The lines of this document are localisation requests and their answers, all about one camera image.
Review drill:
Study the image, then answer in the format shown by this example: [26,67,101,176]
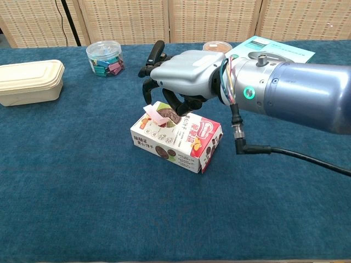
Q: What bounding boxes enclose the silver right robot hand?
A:
[138,50,229,116]

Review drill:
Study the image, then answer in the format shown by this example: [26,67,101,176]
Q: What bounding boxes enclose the pink paper strip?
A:
[143,104,169,127]

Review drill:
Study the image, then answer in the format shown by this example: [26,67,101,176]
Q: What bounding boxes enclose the white red cookie box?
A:
[129,100,224,174]

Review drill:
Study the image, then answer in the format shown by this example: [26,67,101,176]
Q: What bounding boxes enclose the black stapler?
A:
[145,40,168,67]

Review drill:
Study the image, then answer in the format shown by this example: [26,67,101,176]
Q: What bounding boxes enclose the clear jar with orange contents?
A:
[202,41,234,55]

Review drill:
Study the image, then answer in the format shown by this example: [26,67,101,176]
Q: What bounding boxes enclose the woven folding screen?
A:
[0,0,351,49]

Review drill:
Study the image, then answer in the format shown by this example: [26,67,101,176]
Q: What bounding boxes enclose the clear jar of binder clips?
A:
[86,40,126,78]

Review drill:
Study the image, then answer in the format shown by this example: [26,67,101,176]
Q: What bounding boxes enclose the teal speakerphone box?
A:
[227,35,316,65]

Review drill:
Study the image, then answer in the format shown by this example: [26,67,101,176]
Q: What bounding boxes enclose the black tripod stand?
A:
[60,0,82,47]

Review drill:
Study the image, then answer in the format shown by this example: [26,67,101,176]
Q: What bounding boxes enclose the blue tablecloth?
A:
[0,40,351,261]

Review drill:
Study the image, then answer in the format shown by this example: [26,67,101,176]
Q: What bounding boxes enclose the beige lidded lunch container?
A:
[0,59,65,107]

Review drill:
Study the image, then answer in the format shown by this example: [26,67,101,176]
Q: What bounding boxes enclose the coloured right wrist wires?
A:
[220,54,240,106]

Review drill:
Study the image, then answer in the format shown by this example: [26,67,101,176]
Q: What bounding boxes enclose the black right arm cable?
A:
[229,103,351,178]

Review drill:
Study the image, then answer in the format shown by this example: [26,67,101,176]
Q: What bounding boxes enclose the thin black hanging cable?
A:
[54,0,70,48]

